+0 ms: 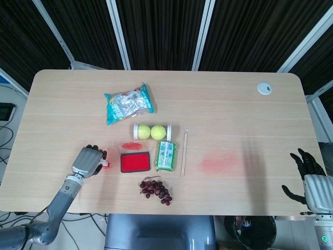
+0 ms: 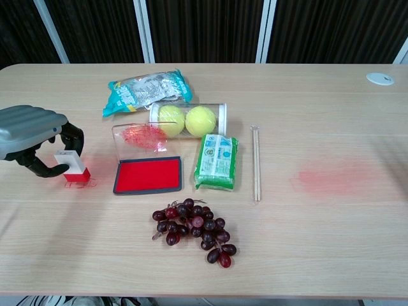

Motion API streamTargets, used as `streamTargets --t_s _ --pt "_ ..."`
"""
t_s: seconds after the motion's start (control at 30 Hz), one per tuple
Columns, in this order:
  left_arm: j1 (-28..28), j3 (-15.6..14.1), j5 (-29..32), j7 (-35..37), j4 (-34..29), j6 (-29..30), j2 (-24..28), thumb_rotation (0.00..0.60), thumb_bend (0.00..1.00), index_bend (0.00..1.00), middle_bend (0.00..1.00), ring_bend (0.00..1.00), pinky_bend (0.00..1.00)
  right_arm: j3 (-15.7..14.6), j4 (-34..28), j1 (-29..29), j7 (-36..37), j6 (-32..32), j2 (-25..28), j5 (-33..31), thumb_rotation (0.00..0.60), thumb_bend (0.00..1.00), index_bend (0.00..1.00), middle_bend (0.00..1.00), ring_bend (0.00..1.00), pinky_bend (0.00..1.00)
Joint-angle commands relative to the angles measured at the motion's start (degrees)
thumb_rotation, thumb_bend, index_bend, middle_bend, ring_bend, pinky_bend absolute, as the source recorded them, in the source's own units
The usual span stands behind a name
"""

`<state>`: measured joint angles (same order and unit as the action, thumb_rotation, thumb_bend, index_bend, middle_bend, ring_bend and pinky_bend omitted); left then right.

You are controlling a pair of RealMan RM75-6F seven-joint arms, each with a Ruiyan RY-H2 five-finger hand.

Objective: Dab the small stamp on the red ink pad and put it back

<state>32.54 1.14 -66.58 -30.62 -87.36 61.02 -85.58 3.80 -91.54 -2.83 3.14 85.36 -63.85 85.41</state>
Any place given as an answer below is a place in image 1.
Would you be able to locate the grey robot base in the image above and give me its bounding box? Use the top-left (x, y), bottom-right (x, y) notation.
top-left (104, 214), bottom-right (217, 250)

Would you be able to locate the yellow tennis ball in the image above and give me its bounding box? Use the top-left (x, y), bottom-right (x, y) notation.
top-left (150, 124), bottom-right (168, 140)
top-left (137, 124), bottom-right (152, 140)

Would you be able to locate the black trash bin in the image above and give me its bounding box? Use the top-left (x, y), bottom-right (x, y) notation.
top-left (224, 215), bottom-right (277, 250)

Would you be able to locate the green tissue pack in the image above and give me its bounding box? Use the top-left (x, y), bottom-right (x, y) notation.
top-left (155, 140), bottom-right (180, 173)

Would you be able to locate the blue soda bottle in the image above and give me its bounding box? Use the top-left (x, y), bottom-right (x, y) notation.
top-left (235, 215), bottom-right (252, 230)

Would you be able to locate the red ink pad case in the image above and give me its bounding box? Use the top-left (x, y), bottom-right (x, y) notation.
top-left (117, 141), bottom-right (152, 173)

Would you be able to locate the dark red grape bunch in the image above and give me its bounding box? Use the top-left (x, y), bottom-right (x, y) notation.
top-left (139, 176), bottom-right (173, 207)

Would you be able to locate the black screen device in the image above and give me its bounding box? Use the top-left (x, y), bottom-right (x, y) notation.
top-left (0, 102), bottom-right (17, 121)

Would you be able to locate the white cable grommet cap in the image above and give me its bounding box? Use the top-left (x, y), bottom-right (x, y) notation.
top-left (257, 81), bottom-right (273, 96)

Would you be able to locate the left black and grey robot hand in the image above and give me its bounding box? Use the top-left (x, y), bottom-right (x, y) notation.
top-left (70, 144), bottom-right (108, 179)

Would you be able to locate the right black and grey robot hand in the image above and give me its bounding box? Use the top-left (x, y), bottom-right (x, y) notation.
top-left (281, 148), bottom-right (333, 216)

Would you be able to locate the white partition post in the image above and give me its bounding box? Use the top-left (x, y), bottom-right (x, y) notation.
top-left (105, 0), bottom-right (131, 71)
top-left (191, 0), bottom-right (221, 71)
top-left (276, 11), bottom-right (333, 74)
top-left (31, 0), bottom-right (76, 70)

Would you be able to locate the clear plastic ball tube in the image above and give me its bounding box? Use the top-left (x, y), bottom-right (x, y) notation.
top-left (133, 123), bottom-right (173, 142)

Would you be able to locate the teal snack bag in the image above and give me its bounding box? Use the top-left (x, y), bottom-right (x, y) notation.
top-left (104, 82), bottom-right (158, 127)

